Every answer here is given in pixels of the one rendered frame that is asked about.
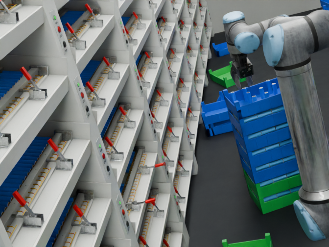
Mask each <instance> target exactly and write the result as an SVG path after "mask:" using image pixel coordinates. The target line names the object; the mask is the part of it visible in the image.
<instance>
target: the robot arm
mask: <svg viewBox="0 0 329 247"><path fill-rule="evenodd" d="M223 25H224V30H225V36H226V41H227V47H228V52H229V53H230V56H231V58H235V60H234V61H233V62H232V64H231V65H232V67H231V71H230V74H231V77H232V79H233V81H234V82H235V84H236V86H237V88H238V89H239V90H241V85H240V81H239V79H240V78H241V79H242V78H246V80H247V85H248V88H249V87H250V85H251V83H252V84H253V80H252V75H254V70H253V64H252V63H251V62H250V61H249V59H248V58H247V54H250V53H253V52H255V51H256V50H257V49H258V47H259V46H261V45H263V52H264V56H265V59H266V62H267V64H268V65H269V66H272V67H274V70H275V71H276V75H277V80H278V84H279V88H280V92H281V96H282V101H283V105H284V109H285V114H286V118H287V122H288V126H289V130H290V135H291V139H292V143H293V147H294V151H295V155H296V159H297V164H298V168H299V172H300V176H301V180H302V187H301V188H300V189H299V192H298V193H299V198H300V199H299V200H296V201H295V202H294V203H293V206H294V210H295V213H296V216H297V218H298V221H299V223H300V225H301V227H302V229H303V231H304V232H305V234H306V235H307V236H308V237H309V238H310V239H311V240H312V241H318V240H322V239H326V238H329V144H328V139H327V135H326V130H325V126H324V121H323V116H322V112H321V107H320V103H319V99H318V94H317V90H316V85H315V80H314V76H313V71H312V67H311V58H310V54H312V53H315V52H318V51H320V50H323V49H325V48H327V47H329V11H328V10H316V11H313V12H311V13H310V14H309V15H306V16H297V17H288V16H287V15H279V16H277V17H274V18H271V19H268V20H265V21H262V22H259V23H256V24H252V25H247V24H246V22H245V16H244V14H243V13H242V12H240V11H234V12H230V13H227V14H226V15H224V17H223Z"/></svg>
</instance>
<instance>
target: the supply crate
mask: <svg viewBox="0 0 329 247"><path fill-rule="evenodd" d="M270 82H271V87H272V83H275V84H276V87H277V91H278V94H276V95H274V92H273V93H272V94H269V97H267V98H264V99H261V96H260V92H259V88H260V87H263V90H264V93H265V92H268V88H267V84H266V81H265V82H262V83H259V84H256V85H253V86H250V87H249V88H248V87H247V88H246V89H247V92H250V93H251V97H252V96H257V101H255V102H253V100H252V103H248V102H246V101H245V98H244V94H243V90H242V89H241V90H238V91H235V97H236V101H234V104H233V100H232V96H231V93H228V90H227V89H225V90H223V94H224V98H225V102H226V106H227V107H228V108H229V109H230V110H231V111H232V112H233V114H234V115H235V116H236V117H237V118H238V119H239V120H240V119H243V118H246V117H249V116H252V115H255V114H258V113H261V112H264V111H267V110H270V109H273V108H276V107H279V106H282V105H283V101H282V96H281V92H280V88H279V84H278V80H277V77H276V78H274V79H271V80H270ZM272 89H273V88H272ZM272 91H273V90H272Z"/></svg>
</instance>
